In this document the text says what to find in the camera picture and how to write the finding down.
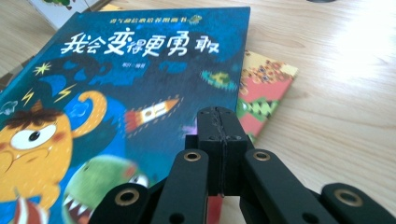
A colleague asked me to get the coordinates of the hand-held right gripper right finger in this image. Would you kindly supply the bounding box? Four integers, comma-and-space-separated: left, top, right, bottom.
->
220, 106, 254, 196

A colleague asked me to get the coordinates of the red picture book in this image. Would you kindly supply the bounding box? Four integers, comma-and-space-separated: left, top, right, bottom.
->
206, 195, 224, 224

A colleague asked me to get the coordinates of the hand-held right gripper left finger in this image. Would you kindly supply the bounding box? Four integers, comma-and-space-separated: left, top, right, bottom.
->
186, 106, 225, 197

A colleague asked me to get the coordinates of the white caterpillar picture book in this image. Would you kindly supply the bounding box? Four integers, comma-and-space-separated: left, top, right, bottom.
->
29, 0, 105, 31

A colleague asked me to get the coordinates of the dark blue picture book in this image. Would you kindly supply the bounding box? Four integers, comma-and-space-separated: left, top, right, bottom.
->
0, 7, 251, 224

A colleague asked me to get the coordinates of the light blue monsters picture book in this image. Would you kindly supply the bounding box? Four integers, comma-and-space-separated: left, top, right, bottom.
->
235, 49, 299, 143

